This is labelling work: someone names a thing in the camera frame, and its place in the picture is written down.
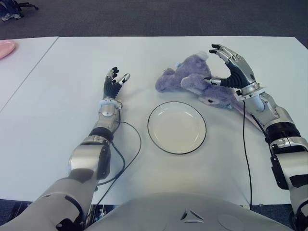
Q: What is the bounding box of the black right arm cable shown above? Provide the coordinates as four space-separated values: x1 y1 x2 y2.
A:
242 101 253 207

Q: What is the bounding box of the white sneaker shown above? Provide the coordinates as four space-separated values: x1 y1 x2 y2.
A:
1 13 21 21

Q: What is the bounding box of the pink plate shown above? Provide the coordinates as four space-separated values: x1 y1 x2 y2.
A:
0 40 16 59

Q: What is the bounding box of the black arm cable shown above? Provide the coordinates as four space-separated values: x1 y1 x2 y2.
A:
96 121 142 205
242 101 253 207

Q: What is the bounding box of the purple plush bunny doll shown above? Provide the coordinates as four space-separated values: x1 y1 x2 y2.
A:
155 50 265 132

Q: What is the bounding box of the grey robot torso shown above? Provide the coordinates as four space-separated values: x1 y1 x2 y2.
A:
89 191 289 231

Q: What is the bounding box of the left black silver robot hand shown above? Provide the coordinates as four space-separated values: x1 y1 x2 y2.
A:
103 66 131 100

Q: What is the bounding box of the black office chair base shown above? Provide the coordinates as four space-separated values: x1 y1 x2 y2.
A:
16 1 39 12

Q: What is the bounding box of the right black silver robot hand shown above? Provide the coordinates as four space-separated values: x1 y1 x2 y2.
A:
203 43 262 96

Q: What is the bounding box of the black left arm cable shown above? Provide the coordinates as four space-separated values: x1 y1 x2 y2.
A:
96 121 142 205

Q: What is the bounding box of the white plate with black rim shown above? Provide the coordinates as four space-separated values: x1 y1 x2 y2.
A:
147 101 207 154

